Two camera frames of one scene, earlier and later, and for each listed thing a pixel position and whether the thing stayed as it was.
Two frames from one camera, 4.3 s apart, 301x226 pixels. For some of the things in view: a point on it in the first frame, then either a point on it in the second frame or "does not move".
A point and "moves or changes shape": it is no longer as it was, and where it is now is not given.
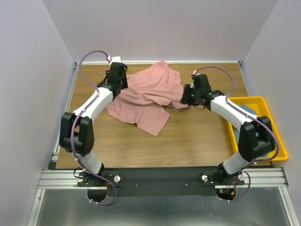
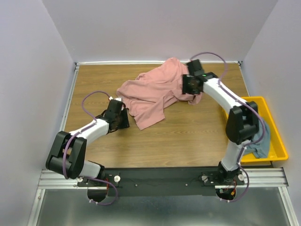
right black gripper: (186, 99) → (185, 77)
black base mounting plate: (159, 181) does not move
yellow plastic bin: (261, 110) does not move
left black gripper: (124, 83) → (125, 124)
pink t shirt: (148, 92) moves or changes shape
